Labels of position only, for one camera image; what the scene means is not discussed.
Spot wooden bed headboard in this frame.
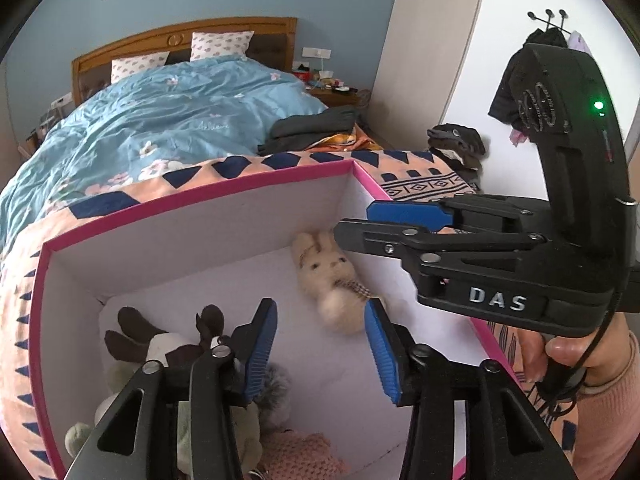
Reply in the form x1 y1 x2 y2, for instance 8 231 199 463
71 16 299 106

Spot black coat hooks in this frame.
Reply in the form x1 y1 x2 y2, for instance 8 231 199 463
527 9 571 36

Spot pink knitted plush toy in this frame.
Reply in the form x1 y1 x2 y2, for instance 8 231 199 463
257 430 351 480

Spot light wardrobe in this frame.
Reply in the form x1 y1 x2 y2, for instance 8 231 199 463
374 0 640 201

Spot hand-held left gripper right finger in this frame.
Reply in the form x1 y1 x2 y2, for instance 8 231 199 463
364 297 576 480

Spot hanging dark jacket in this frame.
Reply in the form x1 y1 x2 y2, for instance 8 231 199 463
489 27 571 131

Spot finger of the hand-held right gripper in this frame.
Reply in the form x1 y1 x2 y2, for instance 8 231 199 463
334 217 546 259
366 197 531 233

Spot dark clothes pile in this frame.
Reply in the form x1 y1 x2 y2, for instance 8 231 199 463
426 123 487 193

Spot person's right hand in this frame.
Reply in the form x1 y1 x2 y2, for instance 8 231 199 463
517 310 637 387

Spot orange navy patterned blanket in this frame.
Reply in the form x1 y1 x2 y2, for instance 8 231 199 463
0 149 581 480

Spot white printed pillow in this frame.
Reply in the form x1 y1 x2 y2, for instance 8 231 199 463
190 30 255 61
110 52 168 83

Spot blue floral duvet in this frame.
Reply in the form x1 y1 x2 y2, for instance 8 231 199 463
0 57 328 246

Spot beige bunny plush toy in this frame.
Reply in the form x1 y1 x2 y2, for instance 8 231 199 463
291 230 386 336

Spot person's right forearm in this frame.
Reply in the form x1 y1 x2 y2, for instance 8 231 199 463
570 332 640 480

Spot wooden nightstand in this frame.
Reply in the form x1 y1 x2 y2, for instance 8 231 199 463
305 85 360 108

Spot pink cardboard box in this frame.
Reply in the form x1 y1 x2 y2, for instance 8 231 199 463
27 157 526 480

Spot dark folded clothes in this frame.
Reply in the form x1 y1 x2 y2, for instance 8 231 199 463
257 105 360 153

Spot black cable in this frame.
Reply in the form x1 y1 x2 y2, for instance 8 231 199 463
530 300 621 416

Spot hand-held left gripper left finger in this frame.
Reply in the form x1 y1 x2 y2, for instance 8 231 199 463
72 297 278 480

